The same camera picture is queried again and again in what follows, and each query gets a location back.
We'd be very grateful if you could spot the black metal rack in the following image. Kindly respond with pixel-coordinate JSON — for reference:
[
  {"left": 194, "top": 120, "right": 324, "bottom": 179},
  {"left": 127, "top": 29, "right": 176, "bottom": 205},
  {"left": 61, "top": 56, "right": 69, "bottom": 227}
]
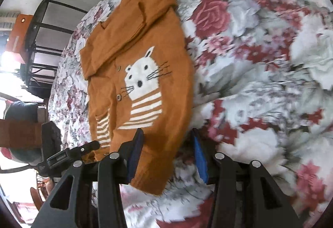
[{"left": 21, "top": 0, "right": 89, "bottom": 88}]

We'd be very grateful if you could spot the wooden chair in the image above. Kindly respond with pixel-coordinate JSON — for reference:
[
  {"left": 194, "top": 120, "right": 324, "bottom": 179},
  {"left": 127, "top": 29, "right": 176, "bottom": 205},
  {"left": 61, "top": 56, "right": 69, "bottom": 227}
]
[{"left": 29, "top": 177, "right": 54, "bottom": 209}]

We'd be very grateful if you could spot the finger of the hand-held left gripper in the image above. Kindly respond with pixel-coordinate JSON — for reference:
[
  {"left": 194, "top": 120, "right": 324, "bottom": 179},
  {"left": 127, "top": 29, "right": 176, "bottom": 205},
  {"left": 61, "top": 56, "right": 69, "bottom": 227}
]
[{"left": 68, "top": 140, "right": 101, "bottom": 163}]

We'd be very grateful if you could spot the orange cat sweater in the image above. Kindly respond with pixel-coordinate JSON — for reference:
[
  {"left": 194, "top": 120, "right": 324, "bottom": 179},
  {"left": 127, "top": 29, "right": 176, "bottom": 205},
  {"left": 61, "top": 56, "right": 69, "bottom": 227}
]
[{"left": 79, "top": 0, "right": 195, "bottom": 196}]

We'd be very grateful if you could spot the orange box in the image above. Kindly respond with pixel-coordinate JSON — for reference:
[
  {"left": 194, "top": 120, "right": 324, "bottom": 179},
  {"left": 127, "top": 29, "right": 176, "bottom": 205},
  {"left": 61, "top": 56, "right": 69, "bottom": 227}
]
[{"left": 6, "top": 13, "right": 34, "bottom": 63}]

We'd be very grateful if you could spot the dark blue cushion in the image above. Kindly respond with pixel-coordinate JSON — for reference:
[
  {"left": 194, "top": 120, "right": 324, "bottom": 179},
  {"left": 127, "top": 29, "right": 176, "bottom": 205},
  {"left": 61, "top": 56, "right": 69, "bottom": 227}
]
[{"left": 5, "top": 100, "right": 40, "bottom": 127}]

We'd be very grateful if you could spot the floral blanket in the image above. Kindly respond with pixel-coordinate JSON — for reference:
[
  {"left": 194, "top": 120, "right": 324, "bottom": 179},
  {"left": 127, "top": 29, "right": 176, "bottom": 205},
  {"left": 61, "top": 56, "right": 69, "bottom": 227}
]
[{"left": 48, "top": 0, "right": 333, "bottom": 228}]

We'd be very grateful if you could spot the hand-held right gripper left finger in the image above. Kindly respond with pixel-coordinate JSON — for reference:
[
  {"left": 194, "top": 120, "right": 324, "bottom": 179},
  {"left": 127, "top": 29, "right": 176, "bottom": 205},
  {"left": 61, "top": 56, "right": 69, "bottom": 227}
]
[{"left": 31, "top": 128, "right": 144, "bottom": 228}]

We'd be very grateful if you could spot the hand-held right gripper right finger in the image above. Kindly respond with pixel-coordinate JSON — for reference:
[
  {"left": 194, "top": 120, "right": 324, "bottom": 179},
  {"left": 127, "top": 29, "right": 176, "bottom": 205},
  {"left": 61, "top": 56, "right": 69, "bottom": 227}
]
[{"left": 192, "top": 128, "right": 305, "bottom": 228}]

